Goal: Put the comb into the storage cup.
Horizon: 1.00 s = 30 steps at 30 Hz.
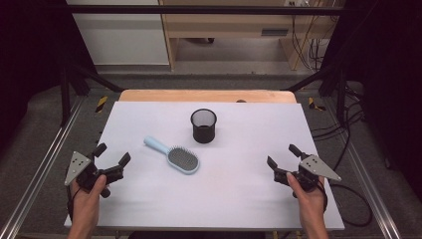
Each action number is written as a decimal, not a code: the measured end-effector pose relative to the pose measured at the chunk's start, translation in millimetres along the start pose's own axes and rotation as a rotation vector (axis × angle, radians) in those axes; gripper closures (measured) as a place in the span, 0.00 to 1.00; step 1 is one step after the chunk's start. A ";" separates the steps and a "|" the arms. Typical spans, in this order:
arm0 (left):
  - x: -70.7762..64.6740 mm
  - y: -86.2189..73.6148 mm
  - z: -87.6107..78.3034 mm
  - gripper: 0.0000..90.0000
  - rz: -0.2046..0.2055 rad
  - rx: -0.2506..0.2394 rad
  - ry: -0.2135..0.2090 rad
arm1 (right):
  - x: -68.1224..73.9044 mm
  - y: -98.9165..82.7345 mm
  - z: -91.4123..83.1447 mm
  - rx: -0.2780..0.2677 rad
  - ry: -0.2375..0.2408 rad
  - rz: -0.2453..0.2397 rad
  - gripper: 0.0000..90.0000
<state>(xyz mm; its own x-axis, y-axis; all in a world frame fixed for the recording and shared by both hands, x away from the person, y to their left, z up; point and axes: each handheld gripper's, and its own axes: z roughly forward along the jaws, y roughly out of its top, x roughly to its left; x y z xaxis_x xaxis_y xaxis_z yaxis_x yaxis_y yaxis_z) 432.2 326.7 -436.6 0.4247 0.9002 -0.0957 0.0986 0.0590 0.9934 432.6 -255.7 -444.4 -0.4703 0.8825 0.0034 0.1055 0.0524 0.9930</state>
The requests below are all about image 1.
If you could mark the black frame stand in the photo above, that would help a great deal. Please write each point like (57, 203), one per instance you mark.
(65, 96)
(341, 96)

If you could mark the light blue hairbrush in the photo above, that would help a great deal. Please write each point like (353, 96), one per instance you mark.
(182, 159)

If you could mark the black horizontal frame bar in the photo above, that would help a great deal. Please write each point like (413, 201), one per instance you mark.
(199, 9)

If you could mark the white cabinet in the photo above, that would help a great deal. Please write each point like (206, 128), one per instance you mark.
(126, 40)

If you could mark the person's right hand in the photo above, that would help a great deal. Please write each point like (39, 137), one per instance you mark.
(310, 202)

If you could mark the black mesh cup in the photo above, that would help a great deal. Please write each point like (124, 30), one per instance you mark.
(203, 131)

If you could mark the aluminium rail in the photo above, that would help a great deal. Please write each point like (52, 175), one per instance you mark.
(371, 192)
(40, 172)

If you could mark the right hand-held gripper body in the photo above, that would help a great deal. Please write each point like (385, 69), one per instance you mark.
(313, 167)

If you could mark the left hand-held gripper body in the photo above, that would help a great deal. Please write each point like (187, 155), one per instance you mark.
(84, 172)

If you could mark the wooden desk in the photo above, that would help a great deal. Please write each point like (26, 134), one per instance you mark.
(232, 26)

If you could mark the person's left hand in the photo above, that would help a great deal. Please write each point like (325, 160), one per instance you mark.
(84, 202)

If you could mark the black caster wheel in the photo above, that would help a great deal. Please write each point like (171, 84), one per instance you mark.
(210, 40)

